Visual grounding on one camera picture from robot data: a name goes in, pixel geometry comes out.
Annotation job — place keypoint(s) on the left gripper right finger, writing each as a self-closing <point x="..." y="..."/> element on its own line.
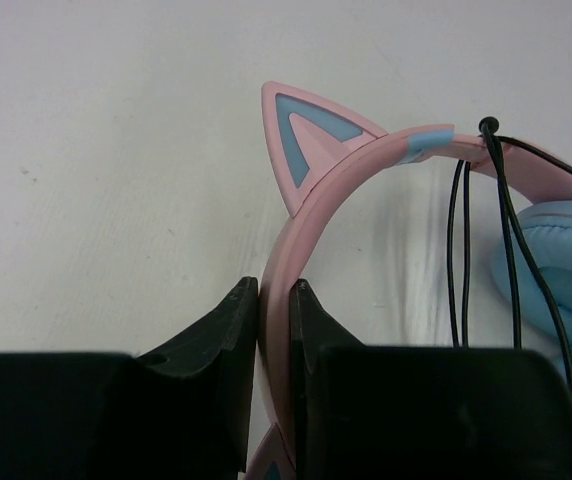
<point x="315" y="336"/>

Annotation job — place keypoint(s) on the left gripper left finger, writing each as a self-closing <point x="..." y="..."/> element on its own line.
<point x="199" y="397"/>

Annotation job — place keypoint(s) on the pink blue cat-ear headphones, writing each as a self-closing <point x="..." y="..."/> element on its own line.
<point x="423" y="412"/>

